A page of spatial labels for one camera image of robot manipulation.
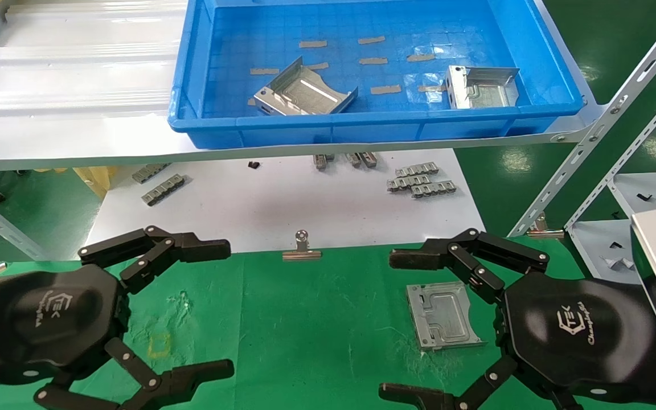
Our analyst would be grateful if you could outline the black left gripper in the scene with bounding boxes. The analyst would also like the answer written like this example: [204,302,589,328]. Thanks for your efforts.
[0,264,235,410]

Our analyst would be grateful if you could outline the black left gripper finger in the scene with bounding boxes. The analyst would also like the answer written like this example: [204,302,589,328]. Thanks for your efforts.
[79,225,232,296]

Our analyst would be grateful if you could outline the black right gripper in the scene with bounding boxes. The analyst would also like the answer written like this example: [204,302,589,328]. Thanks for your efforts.
[499,272,656,397]

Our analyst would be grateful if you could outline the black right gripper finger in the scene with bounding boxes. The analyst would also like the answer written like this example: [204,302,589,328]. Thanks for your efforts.
[378,354,585,410]
[389,228,550,306]

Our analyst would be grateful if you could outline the stamped metal bracket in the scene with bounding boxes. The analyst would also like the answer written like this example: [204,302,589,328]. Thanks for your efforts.
[406,281,487,351]

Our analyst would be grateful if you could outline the grey metal link strip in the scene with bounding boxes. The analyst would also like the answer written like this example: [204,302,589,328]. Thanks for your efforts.
[141,174,186,206]
[132,163,170,184]
[386,174,432,192]
[411,181,457,199]
[395,162,440,178]

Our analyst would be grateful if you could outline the grey metal rack shelf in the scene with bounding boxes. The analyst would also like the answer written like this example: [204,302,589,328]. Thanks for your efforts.
[612,171,656,220]
[567,219,645,282]

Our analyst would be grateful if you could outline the silver binder clip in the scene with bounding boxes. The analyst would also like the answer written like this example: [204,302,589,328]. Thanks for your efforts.
[526,212,565,239]
[282,229,323,261]

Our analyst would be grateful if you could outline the green cloth mat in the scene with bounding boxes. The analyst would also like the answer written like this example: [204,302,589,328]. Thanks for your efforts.
[0,236,656,410]

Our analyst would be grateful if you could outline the yellow cardboard box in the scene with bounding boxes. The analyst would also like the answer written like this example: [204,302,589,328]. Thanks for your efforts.
[72,166,118,199]

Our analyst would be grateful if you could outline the blue plastic bin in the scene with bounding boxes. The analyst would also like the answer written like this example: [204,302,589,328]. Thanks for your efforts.
[169,0,585,150]

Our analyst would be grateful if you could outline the perforated grey rack upright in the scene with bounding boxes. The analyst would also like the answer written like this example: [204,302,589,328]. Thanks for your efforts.
[509,0,656,238]
[564,74,656,229]

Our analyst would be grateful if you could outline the white corrugated plastic sheet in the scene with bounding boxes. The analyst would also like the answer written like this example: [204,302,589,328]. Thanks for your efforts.
[0,0,190,113]

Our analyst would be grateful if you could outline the right metal bracket in tray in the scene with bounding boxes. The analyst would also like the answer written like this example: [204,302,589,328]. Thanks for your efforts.
[446,65,521,110]

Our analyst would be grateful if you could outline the metal bracket in tray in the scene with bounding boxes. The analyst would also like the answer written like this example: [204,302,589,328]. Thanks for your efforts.
[446,65,521,110]
[254,57,359,117]

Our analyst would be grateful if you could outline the left metal bracket in tray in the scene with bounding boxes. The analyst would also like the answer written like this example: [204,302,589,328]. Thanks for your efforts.
[254,57,359,117]

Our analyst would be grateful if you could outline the grey metal frame beam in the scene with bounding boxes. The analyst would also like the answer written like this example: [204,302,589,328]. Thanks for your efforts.
[0,216,50,261]

